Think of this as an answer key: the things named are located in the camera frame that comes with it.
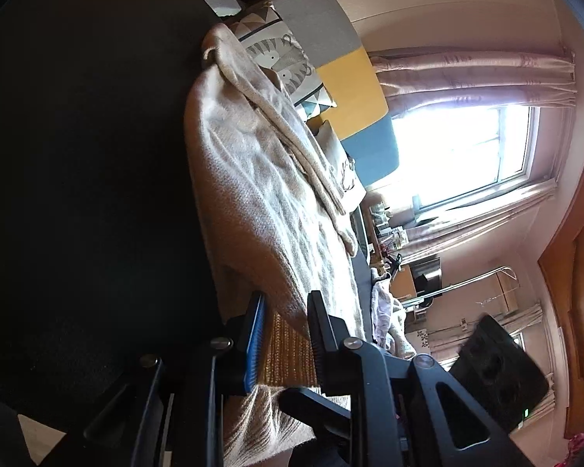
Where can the patterned window curtain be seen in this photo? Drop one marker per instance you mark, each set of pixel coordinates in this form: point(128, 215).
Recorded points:
point(475, 79)

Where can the black padded table mat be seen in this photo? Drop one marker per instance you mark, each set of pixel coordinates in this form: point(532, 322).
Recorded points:
point(102, 265)

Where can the grey yellow blue sofa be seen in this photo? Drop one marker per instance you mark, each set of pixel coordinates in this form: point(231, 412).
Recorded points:
point(360, 119)

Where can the white knit garment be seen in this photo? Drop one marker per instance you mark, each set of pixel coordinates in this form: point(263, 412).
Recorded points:
point(388, 318)

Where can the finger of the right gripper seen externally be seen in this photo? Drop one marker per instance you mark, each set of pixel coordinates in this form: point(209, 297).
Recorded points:
point(329, 421)

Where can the deer print cushion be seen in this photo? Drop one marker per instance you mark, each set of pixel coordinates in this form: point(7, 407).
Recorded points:
point(344, 166)

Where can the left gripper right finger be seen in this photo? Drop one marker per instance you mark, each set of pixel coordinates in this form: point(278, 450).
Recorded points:
point(403, 412)

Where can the white floor lamp pole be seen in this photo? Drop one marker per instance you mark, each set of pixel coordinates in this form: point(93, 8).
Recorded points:
point(503, 270)

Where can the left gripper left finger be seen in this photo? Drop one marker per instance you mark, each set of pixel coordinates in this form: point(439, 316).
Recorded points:
point(176, 406)

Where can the black monitor screen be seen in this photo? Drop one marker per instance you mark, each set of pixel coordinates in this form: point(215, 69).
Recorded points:
point(427, 275)

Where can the tiger print cushion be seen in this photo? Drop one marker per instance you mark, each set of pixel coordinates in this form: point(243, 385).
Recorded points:
point(272, 45)

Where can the beige knit sweater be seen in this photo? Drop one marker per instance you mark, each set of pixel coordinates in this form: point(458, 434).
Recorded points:
point(274, 221)

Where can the wooden side desk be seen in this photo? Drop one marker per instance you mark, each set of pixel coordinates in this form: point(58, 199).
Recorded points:
point(386, 243)

